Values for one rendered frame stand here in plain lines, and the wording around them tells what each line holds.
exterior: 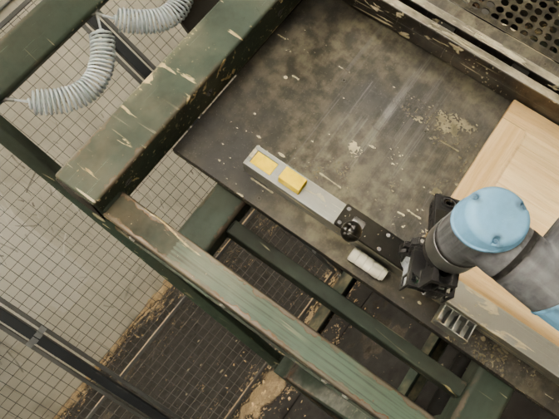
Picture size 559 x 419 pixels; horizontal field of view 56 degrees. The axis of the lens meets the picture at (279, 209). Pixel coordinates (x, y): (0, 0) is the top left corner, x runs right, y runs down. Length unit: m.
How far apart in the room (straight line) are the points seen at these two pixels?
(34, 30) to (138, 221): 0.64
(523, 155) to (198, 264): 0.72
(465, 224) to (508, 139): 0.63
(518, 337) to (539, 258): 0.45
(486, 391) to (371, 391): 0.25
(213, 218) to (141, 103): 0.27
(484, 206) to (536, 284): 0.11
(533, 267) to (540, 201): 0.57
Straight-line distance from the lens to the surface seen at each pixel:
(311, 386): 1.94
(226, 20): 1.17
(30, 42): 1.48
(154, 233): 1.02
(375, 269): 1.03
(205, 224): 1.10
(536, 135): 1.27
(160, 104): 1.07
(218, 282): 0.98
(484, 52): 1.26
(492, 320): 1.07
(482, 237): 0.62
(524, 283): 0.66
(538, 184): 1.22
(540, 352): 1.11
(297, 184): 1.03
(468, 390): 1.13
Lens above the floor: 2.01
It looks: 24 degrees down
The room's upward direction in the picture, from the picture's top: 45 degrees counter-clockwise
